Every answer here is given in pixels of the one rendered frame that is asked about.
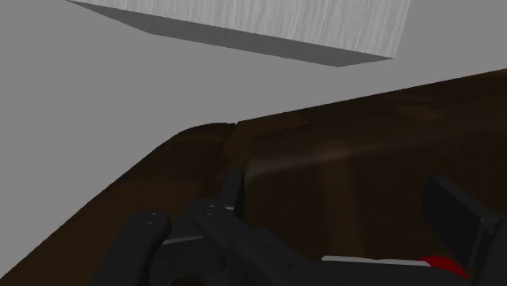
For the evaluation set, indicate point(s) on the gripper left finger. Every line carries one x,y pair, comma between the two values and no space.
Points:
221,237

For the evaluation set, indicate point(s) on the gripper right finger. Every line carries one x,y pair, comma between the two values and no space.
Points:
455,216

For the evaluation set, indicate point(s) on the dark brown wooden table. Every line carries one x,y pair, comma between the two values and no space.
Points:
356,158

